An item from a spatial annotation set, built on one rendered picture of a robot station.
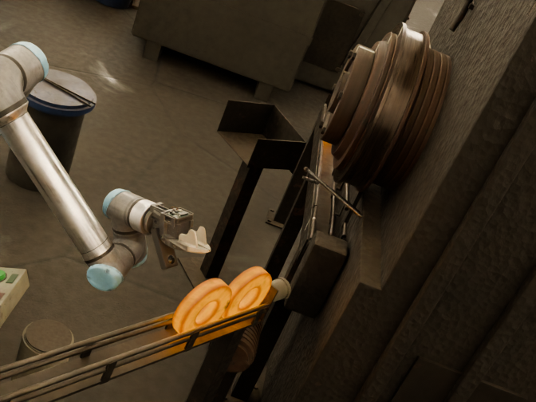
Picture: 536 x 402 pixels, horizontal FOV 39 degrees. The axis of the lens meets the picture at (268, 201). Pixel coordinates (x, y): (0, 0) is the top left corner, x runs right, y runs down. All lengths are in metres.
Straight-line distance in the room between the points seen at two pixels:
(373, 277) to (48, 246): 1.50
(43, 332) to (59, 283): 0.95
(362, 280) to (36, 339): 0.78
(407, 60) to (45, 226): 1.68
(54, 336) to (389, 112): 0.97
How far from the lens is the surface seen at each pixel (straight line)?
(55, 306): 2.73
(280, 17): 4.52
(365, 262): 1.89
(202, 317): 1.79
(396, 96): 1.90
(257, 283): 1.85
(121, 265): 2.08
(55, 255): 2.94
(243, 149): 2.74
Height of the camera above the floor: 1.84
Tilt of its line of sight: 30 degrees down
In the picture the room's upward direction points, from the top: 23 degrees clockwise
